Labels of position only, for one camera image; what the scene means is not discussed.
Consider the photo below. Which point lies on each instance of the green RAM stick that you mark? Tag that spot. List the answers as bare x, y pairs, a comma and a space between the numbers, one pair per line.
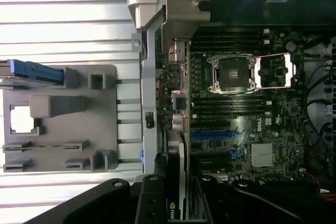
47, 146

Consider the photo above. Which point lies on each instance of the black RAM slot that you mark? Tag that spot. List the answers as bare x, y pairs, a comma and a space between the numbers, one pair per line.
231, 37
231, 98
231, 47
231, 108
231, 103
231, 42
231, 33

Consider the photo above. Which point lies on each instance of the open black PC case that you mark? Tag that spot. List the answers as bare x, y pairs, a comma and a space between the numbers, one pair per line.
149, 77

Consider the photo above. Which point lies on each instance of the silver CPU chip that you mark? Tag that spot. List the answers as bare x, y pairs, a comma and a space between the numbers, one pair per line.
22, 117

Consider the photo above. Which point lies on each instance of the silver socket cover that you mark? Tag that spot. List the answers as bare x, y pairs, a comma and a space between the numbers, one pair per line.
288, 61

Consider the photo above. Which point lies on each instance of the CPU socket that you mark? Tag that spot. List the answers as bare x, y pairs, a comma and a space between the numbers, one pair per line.
233, 73

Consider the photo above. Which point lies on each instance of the silver chipset heatsink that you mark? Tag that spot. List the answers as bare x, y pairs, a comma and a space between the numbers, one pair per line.
262, 155

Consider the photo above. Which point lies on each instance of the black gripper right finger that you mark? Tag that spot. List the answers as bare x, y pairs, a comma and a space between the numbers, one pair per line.
210, 200

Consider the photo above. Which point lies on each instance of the hard disk with blue caddy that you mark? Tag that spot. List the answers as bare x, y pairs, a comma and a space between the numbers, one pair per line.
39, 73

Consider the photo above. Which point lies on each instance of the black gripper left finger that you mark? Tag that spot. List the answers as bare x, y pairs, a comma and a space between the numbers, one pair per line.
152, 203

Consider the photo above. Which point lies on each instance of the perforated silver drive cage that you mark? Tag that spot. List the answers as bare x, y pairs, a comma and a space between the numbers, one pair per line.
329, 90

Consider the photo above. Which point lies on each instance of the coin cell battery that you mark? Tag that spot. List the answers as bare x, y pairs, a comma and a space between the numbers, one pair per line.
289, 45

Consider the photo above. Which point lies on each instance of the grey parts rack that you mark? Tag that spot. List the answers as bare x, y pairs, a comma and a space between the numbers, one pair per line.
78, 129

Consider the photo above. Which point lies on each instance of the green motherboard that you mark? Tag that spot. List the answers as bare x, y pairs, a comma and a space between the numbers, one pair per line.
262, 140

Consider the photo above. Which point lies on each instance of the short black expansion slot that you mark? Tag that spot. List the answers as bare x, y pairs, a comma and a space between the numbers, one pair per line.
220, 144

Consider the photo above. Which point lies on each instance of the long black expansion slot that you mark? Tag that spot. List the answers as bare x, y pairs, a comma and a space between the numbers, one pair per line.
210, 123

